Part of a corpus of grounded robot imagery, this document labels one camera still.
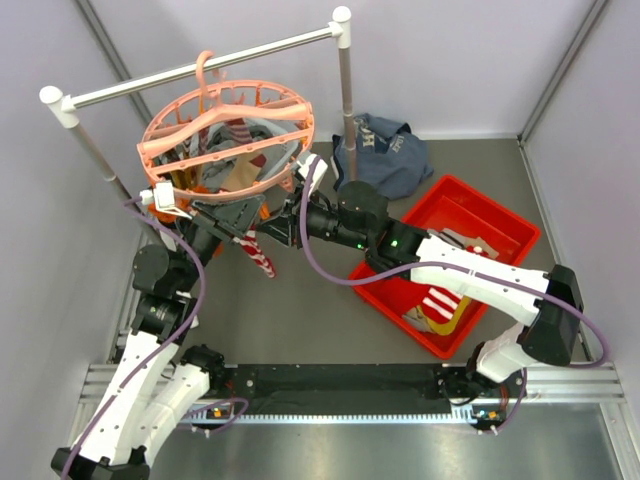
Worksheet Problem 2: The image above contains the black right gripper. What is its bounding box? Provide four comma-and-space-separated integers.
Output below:
257, 184, 371, 253

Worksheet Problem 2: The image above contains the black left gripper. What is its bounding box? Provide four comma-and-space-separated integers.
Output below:
176, 193, 267, 291

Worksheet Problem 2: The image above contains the red white striped sock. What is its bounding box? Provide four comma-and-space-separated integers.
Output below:
234, 228, 276, 279
422, 286, 466, 309

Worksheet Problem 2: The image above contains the orange sock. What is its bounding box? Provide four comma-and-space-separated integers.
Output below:
149, 184, 211, 226

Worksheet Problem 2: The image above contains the pink round clip hanger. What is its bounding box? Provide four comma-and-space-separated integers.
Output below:
137, 50, 315, 203

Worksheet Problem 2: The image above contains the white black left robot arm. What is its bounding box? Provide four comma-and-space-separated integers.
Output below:
51, 196, 263, 479

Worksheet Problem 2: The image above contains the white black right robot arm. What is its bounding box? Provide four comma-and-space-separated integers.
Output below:
257, 181, 582, 396

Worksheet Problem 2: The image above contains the beige maroon hanging sock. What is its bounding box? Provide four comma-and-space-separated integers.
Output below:
221, 118, 266, 192

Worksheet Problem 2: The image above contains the white plastic laundry basket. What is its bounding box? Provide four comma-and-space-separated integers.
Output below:
245, 118, 300, 180

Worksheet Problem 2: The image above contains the blue grey sweatshirt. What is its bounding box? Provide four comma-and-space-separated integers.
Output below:
354, 113, 434, 200

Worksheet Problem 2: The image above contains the red plastic bin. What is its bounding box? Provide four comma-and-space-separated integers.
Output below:
354, 175, 540, 360

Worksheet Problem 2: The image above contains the black white striped sock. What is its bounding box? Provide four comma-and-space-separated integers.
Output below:
428, 228, 470, 249

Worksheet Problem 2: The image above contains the yellow sock in bin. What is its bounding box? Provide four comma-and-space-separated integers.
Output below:
420, 297, 471, 336

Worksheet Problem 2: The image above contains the silver clothes rack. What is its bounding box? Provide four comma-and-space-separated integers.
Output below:
39, 6, 355, 218

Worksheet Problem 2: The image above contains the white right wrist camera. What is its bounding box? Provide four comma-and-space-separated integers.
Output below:
295, 152, 329, 192

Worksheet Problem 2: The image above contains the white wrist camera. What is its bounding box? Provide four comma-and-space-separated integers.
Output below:
139, 180, 192, 219
295, 152, 329, 192

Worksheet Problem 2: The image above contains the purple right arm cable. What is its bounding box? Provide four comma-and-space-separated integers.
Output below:
298, 157, 611, 434

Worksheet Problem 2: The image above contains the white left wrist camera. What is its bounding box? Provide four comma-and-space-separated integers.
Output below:
139, 180, 192, 219

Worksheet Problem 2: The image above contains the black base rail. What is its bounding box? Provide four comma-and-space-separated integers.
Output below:
218, 364, 477, 416

